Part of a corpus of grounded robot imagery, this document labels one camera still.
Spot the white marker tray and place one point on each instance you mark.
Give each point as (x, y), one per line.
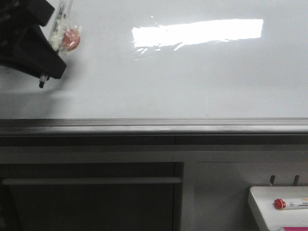
(268, 218)

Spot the white whiteboard with aluminium frame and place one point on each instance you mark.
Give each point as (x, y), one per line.
(171, 66)

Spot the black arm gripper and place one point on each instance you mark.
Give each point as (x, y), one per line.
(23, 46)

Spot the white black-tipped whiteboard marker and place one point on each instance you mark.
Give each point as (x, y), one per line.
(59, 25)

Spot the red-capped white marker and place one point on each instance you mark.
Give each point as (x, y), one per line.
(291, 204)

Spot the red magnet taped to marker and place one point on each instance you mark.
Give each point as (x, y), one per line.
(71, 38)

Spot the grey whiteboard stand frame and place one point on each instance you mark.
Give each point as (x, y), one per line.
(143, 183)

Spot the pink marker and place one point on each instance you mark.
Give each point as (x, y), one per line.
(293, 229)

